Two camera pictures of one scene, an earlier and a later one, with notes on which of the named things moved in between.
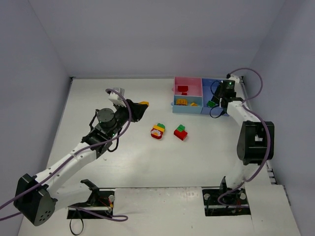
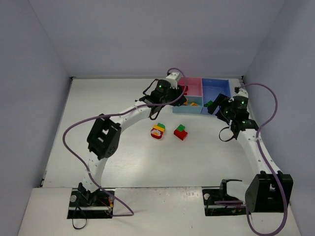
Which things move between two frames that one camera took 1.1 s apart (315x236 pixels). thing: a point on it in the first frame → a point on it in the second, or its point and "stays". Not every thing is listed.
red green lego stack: [180, 132] stays
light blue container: [188, 108] stays
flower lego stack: [157, 131] stays
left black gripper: [130, 109] → [179, 99]
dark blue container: [209, 87] stays
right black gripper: [218, 97] → [217, 104]
